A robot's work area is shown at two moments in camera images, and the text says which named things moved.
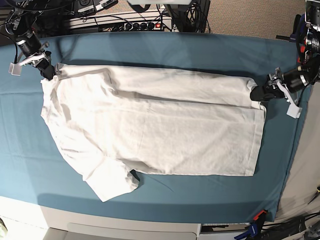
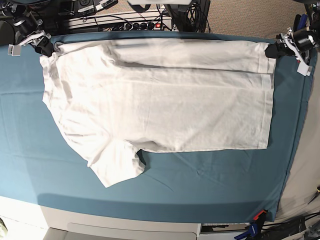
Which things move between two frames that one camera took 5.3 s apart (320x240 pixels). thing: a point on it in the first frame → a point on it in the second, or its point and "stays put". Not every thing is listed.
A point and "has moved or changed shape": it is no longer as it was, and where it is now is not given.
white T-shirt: [109, 122] has moved or changed shape
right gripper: [282, 85] → [301, 41]
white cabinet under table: [65, 224] stays put
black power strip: [141, 26] stays put
